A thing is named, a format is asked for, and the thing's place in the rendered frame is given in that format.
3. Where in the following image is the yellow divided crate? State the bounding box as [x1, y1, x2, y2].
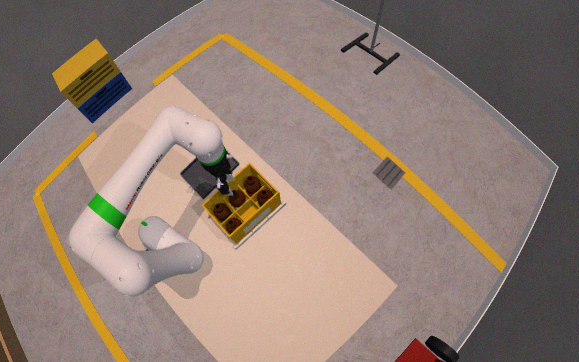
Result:
[207, 163, 281, 243]

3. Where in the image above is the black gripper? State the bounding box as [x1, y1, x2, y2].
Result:
[210, 161, 234, 196]

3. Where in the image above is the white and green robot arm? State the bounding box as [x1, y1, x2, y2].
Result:
[69, 106, 233, 296]

